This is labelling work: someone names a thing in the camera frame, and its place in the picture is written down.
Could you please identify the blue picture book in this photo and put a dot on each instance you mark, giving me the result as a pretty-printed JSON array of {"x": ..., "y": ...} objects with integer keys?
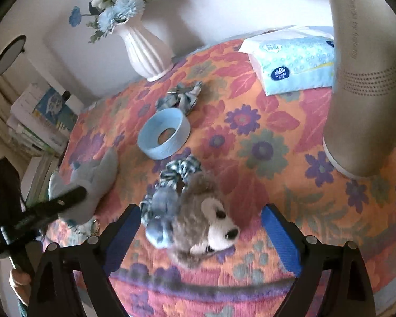
[{"x": 52, "y": 109}]

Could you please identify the grey plush shark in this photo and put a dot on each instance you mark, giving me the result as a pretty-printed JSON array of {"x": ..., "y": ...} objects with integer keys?
[{"x": 99, "y": 178}]

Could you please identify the blue and white artificial flowers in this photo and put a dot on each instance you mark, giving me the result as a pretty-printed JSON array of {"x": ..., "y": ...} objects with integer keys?
[{"x": 125, "y": 6}]

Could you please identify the light blue tissue pack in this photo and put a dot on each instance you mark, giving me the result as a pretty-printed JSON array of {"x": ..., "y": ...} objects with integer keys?
[{"x": 293, "y": 62}]

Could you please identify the grey striped fabric toy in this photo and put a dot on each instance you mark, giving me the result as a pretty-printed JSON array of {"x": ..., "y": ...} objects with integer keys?
[{"x": 184, "y": 97}]

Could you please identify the floral tablecloth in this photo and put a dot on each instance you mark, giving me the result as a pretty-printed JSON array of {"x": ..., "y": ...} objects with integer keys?
[{"x": 250, "y": 171}]

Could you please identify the round black mirror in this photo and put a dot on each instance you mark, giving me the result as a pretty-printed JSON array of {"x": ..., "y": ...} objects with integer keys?
[{"x": 8, "y": 54}]

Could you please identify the beige tower appliance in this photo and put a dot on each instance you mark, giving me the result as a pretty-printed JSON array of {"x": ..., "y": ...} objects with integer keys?
[{"x": 363, "y": 105}]

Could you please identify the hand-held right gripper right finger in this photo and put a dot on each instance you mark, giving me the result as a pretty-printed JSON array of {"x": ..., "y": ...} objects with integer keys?
[{"x": 280, "y": 237}]

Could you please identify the stack of books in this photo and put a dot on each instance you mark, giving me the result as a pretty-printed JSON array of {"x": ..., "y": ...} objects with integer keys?
[{"x": 29, "y": 128}]

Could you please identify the plaid scrunchie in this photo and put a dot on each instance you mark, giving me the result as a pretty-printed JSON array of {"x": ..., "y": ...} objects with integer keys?
[{"x": 178, "y": 168}]

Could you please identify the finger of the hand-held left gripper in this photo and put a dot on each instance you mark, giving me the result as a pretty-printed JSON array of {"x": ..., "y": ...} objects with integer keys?
[{"x": 62, "y": 199}]

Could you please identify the person's left hand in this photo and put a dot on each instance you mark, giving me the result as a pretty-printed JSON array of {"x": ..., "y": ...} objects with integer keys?
[{"x": 19, "y": 280}]

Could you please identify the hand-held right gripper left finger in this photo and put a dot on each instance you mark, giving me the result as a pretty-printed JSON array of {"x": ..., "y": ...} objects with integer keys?
[{"x": 122, "y": 237}]

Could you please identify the white ribbed vase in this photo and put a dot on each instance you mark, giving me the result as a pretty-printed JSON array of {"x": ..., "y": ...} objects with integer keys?
[{"x": 145, "y": 52}]

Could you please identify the brown raccoon plush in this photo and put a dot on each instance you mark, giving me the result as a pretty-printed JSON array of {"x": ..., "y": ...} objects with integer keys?
[{"x": 198, "y": 211}]

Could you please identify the blue grey plush pompom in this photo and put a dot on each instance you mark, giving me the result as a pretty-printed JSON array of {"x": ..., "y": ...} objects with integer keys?
[{"x": 161, "y": 204}]

